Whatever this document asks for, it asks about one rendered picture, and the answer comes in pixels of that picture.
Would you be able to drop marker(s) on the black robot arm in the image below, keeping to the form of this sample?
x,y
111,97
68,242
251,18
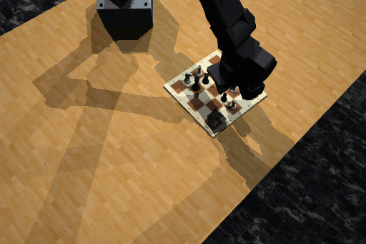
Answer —
x,y
232,25

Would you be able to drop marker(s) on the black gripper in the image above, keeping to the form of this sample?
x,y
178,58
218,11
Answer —
x,y
214,70

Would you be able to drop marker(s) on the chessboard with pieces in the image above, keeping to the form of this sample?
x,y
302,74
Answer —
x,y
200,104

